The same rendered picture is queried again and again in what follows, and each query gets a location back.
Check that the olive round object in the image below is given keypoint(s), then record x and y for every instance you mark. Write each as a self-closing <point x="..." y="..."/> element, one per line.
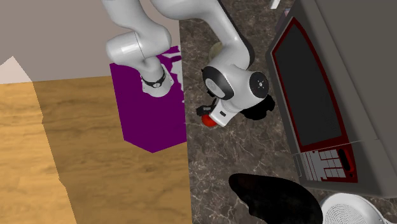
<point x="215" y="51"/>

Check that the purple robot stand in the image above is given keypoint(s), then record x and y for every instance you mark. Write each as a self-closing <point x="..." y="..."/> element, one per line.
<point x="149" y="124"/>

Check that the red round fruit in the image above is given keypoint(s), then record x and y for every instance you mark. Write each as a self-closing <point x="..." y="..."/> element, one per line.
<point x="209" y="121"/>

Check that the white colander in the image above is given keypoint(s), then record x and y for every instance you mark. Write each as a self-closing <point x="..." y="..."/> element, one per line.
<point x="347" y="209"/>

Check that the small white flat object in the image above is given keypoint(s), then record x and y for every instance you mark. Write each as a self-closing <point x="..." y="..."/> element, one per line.
<point x="274" y="3"/>

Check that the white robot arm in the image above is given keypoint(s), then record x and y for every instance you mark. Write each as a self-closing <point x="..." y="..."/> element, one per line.
<point x="229" y="83"/>

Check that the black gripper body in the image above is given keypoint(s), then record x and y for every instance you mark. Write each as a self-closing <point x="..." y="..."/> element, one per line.
<point x="205" y="109"/>

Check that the grey microwave with red trim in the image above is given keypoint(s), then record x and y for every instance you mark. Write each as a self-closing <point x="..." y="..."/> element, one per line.
<point x="366" y="77"/>

